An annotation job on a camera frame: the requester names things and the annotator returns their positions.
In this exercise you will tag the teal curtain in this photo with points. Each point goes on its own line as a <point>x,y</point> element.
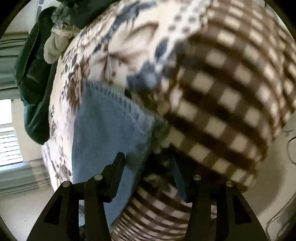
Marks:
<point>23,177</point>
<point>11,46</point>

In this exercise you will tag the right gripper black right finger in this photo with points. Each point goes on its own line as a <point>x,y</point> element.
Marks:
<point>219,210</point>

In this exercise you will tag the floral bed blanket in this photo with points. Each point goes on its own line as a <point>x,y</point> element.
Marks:
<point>221,73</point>

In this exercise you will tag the right teal curtain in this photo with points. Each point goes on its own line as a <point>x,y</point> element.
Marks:
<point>11,46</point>

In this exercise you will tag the left teal curtain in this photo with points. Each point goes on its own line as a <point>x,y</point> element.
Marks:
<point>23,177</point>

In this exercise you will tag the window with bars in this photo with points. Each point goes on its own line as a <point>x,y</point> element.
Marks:
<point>10,152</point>

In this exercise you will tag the grey crumpled garment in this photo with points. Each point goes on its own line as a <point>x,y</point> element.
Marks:
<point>62,33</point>

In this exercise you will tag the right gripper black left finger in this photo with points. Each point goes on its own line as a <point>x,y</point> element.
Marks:
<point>59,218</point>

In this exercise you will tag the blue denim jeans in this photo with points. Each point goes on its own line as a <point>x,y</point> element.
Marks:
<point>107,123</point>

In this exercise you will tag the dark green plush blanket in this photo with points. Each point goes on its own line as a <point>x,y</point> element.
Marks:
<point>34,76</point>

